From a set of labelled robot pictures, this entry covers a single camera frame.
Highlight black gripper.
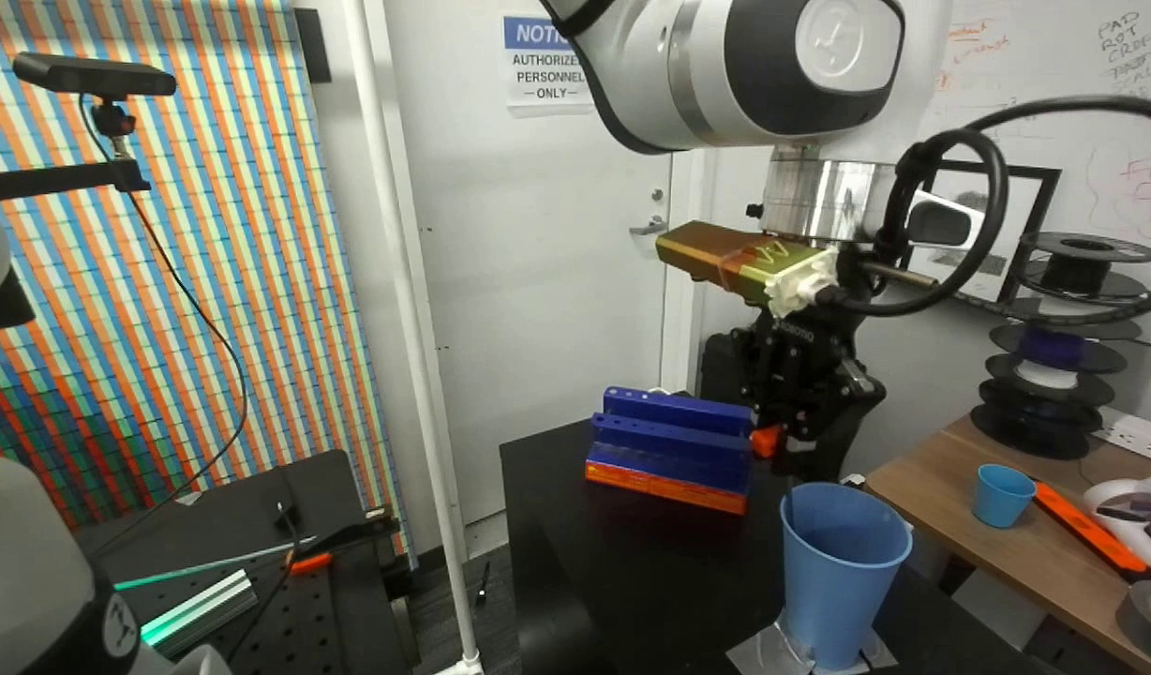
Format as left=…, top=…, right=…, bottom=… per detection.
left=701, top=308, right=885, bottom=479

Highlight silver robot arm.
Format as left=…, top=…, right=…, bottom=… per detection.
left=541, top=0, right=954, bottom=479

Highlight big light blue cup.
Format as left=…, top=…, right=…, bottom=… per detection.
left=781, top=483, right=914, bottom=666

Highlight small blue cup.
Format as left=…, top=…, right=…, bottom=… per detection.
left=974, top=465, right=1036, bottom=528

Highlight grey tape cup base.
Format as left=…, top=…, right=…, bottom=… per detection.
left=729, top=623, right=899, bottom=675

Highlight blue and orange tool rack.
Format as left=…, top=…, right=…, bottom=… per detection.
left=584, top=386, right=755, bottom=516

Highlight wooden side table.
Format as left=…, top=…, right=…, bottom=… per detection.
left=866, top=419, right=1151, bottom=675

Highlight black filament spool stack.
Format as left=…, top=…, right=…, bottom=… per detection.
left=970, top=233, right=1151, bottom=463

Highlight orange utility knife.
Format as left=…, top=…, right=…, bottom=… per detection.
left=1036, top=479, right=1149, bottom=579

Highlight white notice sign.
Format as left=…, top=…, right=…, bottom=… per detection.
left=500, top=16, right=592, bottom=118

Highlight black perforated breadboard table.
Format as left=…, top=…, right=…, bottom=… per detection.
left=79, top=449, right=412, bottom=675

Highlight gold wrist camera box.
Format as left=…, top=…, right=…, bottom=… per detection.
left=657, top=221, right=841, bottom=319

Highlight white pvc pipe frame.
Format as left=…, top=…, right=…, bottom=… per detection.
left=341, top=0, right=484, bottom=675

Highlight black camera on stand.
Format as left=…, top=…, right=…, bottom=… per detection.
left=0, top=48, right=180, bottom=208

